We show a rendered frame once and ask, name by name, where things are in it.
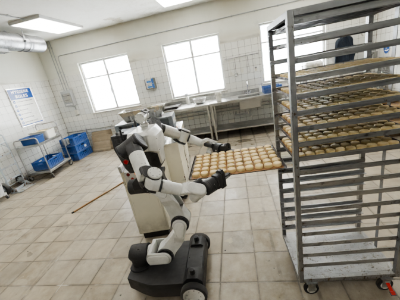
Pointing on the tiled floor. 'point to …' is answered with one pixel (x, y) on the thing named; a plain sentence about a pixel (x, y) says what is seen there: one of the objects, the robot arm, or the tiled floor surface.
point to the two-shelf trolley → (43, 154)
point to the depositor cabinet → (178, 160)
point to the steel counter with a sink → (252, 96)
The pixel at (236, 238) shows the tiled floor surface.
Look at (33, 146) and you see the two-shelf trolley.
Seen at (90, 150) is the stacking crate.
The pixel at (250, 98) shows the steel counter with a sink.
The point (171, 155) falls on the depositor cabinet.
